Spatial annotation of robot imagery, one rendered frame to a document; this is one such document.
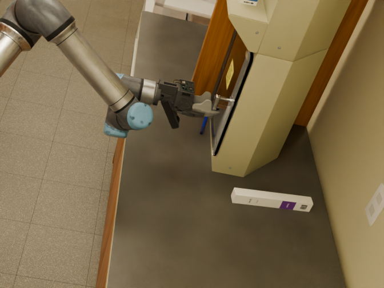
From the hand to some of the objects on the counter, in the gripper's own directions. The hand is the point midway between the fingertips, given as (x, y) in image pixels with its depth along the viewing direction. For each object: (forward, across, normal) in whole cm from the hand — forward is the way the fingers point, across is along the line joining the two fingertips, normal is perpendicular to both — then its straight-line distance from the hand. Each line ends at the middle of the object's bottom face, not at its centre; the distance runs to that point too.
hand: (214, 111), depth 192 cm
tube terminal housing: (+17, +11, +20) cm, 29 cm away
